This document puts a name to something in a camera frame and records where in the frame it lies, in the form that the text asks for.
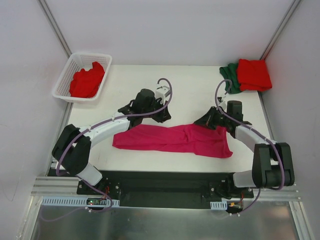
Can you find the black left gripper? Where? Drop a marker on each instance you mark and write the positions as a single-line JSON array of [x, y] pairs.
[[160, 113]]

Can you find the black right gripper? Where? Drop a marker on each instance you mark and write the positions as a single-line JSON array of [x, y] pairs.
[[213, 119]]

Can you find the pink t shirt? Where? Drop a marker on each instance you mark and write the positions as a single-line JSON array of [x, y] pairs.
[[188, 138]]

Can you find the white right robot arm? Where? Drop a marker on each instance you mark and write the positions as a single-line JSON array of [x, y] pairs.
[[272, 164]]

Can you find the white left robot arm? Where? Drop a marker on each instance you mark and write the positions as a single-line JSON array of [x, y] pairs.
[[73, 147]]

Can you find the folded green t shirt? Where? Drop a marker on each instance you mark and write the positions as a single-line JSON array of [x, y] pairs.
[[229, 72]]

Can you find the folded red t shirt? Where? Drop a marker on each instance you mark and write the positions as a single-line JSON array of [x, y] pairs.
[[253, 75]]

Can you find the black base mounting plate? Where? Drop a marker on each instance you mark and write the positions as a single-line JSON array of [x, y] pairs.
[[178, 190]]

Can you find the red t shirt in basket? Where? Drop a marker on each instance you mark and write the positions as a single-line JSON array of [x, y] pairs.
[[85, 84]]

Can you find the white perforated plastic basket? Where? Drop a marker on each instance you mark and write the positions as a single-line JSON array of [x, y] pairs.
[[76, 62]]

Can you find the right white cable duct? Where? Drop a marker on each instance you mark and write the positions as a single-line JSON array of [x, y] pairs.
[[219, 205]]

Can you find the white cable duct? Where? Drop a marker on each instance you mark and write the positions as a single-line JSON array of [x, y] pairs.
[[64, 201], [219, 205]]

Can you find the right aluminium rail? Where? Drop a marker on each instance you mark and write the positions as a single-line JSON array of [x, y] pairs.
[[287, 194]]

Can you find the aluminium rail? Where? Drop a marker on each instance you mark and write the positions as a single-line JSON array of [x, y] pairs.
[[287, 194], [55, 186]]

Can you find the left aluminium rail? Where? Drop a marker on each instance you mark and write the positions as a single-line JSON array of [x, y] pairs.
[[55, 186]]

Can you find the left white cable duct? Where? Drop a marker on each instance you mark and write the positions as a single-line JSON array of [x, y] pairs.
[[64, 201]]

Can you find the left aluminium frame post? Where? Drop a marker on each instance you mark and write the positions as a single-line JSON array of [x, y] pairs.
[[55, 26]]

